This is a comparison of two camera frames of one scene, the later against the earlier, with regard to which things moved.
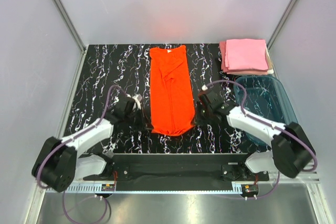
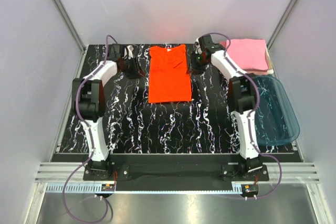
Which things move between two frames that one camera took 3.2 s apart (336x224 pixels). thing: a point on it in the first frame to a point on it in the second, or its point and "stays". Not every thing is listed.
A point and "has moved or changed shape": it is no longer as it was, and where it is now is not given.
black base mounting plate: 182,169 stays
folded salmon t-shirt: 222,46 stays
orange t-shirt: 172,105 has moved or changed shape
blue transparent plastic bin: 266,99 stays
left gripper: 143,124 to 137,73
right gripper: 197,118 to 193,67
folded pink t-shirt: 246,54 stays
